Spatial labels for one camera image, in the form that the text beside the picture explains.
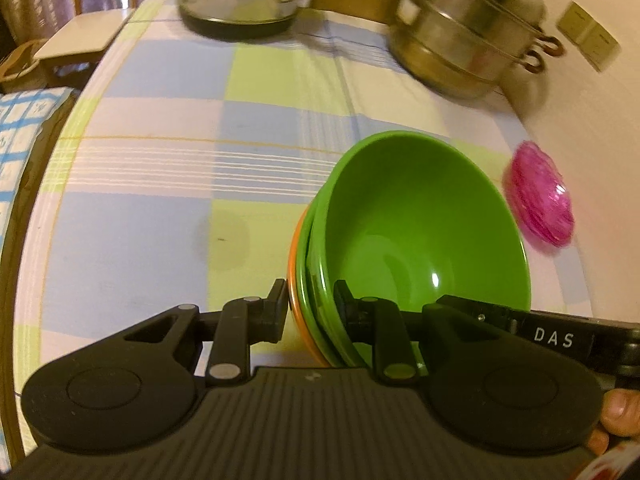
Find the orange plastic bowl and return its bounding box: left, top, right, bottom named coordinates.
left=286, top=208, right=331, bottom=367

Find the green plastic bowl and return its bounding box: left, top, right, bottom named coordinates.
left=296, top=200, right=346, bottom=367
left=305, top=130, right=532, bottom=366

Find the pink glass plate fan pattern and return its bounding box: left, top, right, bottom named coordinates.
left=502, top=141, right=575, bottom=252

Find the right hand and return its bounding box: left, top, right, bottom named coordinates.
left=578, top=389, right=639, bottom=479

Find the checkered tablecloth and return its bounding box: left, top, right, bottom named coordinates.
left=12, top=0, right=594, bottom=411

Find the blue checkered bed sheet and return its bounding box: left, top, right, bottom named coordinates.
left=1, top=88, right=77, bottom=470

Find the stainless steel steamer pot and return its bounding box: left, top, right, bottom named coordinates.
left=387, top=0, right=565, bottom=100

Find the white wooden chair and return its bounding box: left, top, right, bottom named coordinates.
left=35, top=0, right=138, bottom=68

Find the beige plastic basin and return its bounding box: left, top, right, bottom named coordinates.
left=0, top=39, right=47, bottom=93

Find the double wall socket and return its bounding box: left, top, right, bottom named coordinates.
left=556, top=2, right=620, bottom=73

